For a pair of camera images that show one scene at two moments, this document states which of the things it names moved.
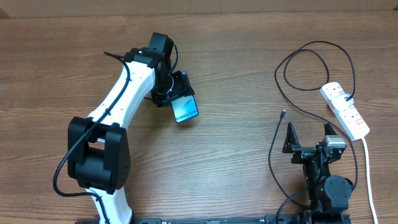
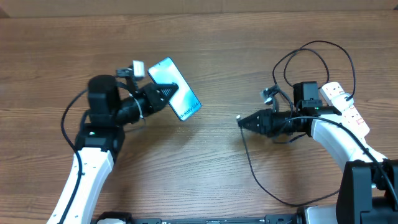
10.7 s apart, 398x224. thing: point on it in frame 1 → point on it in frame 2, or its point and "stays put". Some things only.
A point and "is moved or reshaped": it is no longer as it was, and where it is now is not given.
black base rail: x=272 y=219 stays put
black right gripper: x=301 y=153 → x=265 y=118
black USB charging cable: x=310 y=113 is moved or reshaped
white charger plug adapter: x=339 y=101 stays put
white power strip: x=351 y=123 stays put
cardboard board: x=56 y=9 stays put
